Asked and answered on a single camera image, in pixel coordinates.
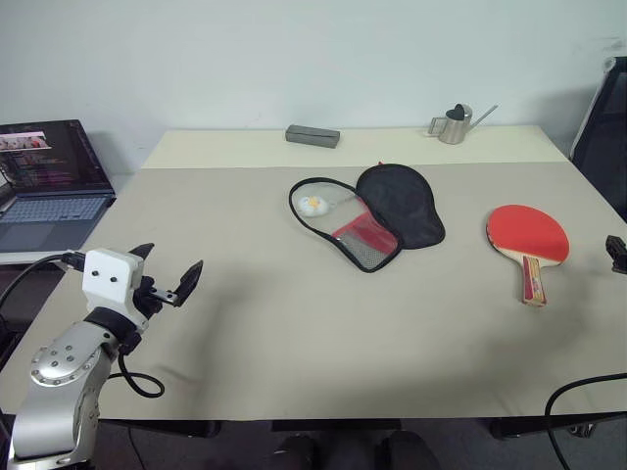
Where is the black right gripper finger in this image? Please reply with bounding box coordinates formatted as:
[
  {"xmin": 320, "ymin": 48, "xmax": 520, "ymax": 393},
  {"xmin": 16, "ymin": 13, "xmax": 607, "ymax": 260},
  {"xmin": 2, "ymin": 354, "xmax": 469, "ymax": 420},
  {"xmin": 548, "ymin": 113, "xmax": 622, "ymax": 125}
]
[{"xmin": 605, "ymin": 234, "xmax": 627, "ymax": 273}]

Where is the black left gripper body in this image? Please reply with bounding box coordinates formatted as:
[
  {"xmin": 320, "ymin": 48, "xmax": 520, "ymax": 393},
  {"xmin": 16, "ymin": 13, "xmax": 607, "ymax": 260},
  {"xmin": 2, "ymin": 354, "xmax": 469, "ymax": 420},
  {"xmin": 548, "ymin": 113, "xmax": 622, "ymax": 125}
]
[{"xmin": 127, "ymin": 273, "xmax": 180, "ymax": 320}]

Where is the red table tennis paddle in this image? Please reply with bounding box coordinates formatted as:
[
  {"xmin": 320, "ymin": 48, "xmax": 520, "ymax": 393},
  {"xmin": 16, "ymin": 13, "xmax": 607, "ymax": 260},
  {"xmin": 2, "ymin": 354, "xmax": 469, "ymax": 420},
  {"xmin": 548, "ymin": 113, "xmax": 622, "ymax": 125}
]
[{"xmin": 485, "ymin": 204, "xmax": 572, "ymax": 308}]

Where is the black red paddle case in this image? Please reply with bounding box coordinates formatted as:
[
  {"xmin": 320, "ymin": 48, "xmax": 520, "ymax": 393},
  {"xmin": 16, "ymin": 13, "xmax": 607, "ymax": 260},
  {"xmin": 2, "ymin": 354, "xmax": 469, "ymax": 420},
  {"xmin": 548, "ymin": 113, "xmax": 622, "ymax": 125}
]
[{"xmin": 287, "ymin": 160, "xmax": 447, "ymax": 274}]

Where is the grey rectangular box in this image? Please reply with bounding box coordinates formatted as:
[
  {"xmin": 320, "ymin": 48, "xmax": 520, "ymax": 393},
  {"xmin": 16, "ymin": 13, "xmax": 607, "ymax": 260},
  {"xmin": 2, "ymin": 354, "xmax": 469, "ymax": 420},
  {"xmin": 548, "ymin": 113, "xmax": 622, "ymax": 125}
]
[{"xmin": 285, "ymin": 123, "xmax": 341, "ymax": 150}]

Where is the beige table cloth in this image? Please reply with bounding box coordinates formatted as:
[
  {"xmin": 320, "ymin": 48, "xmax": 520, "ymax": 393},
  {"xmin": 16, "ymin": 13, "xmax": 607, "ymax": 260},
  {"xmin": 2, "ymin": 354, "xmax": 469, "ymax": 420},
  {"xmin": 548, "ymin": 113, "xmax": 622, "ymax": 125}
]
[{"xmin": 0, "ymin": 159, "xmax": 627, "ymax": 424}]

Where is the open dark laptop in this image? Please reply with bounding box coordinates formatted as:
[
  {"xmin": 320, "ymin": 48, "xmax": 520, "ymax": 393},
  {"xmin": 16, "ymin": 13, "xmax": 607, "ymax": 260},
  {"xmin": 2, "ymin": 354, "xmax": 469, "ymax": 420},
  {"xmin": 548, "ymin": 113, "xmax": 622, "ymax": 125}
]
[{"xmin": 0, "ymin": 118, "xmax": 118, "ymax": 255}]

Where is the black office chair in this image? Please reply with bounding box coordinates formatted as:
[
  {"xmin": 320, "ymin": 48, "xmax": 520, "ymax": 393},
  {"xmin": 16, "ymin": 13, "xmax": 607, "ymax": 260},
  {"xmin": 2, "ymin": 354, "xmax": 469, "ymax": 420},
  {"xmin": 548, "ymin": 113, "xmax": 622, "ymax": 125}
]
[{"xmin": 569, "ymin": 55, "xmax": 627, "ymax": 221}]

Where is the dark rounded shape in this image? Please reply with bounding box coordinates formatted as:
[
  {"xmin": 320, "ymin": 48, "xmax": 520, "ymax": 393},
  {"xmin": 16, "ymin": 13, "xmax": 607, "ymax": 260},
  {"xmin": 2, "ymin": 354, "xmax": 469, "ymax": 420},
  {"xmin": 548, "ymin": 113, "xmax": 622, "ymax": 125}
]
[{"xmin": 276, "ymin": 433, "xmax": 317, "ymax": 470}]

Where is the small metal watering can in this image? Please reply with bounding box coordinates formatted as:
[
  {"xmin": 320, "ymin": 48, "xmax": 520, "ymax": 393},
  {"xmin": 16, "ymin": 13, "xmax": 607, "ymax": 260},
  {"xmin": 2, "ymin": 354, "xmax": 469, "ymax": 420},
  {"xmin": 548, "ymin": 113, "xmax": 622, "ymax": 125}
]
[{"xmin": 428, "ymin": 103, "xmax": 500, "ymax": 146}]

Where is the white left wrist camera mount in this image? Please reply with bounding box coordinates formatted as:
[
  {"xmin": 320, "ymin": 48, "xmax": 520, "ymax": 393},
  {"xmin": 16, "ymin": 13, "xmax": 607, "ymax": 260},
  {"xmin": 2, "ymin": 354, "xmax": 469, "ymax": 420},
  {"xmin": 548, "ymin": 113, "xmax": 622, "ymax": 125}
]
[{"xmin": 81, "ymin": 248, "xmax": 148, "ymax": 334}]

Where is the black table frame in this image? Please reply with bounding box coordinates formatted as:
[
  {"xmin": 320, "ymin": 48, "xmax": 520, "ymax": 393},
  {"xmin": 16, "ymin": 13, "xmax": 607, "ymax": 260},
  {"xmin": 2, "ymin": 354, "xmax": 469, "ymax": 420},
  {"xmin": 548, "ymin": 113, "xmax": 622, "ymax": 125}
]
[{"xmin": 97, "ymin": 414, "xmax": 627, "ymax": 441}]

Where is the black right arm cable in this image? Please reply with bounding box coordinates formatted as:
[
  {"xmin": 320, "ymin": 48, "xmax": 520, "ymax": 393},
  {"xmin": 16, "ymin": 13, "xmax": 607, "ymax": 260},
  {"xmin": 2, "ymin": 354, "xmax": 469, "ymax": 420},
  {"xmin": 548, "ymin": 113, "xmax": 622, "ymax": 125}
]
[{"xmin": 545, "ymin": 372, "xmax": 627, "ymax": 470}]

